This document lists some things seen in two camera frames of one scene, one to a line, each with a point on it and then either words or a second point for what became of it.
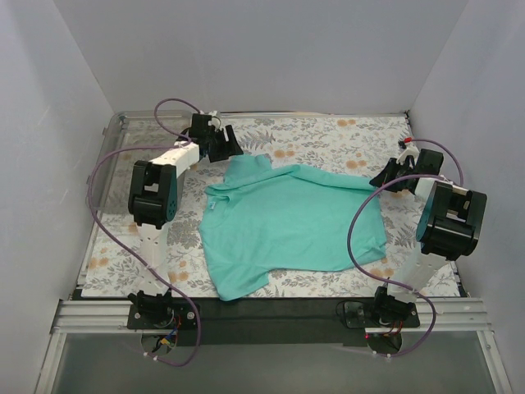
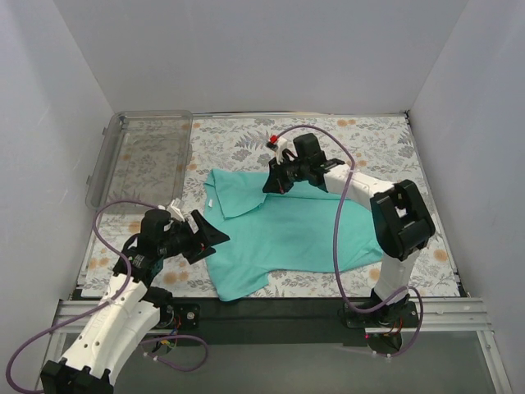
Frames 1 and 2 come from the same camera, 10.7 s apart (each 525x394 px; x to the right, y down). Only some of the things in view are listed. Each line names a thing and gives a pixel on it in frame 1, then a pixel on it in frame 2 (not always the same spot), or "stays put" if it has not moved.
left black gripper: (219, 144) to (194, 239)
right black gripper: (398, 173) to (285, 172)
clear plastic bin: (128, 139) stays put
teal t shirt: (266, 218) stays put
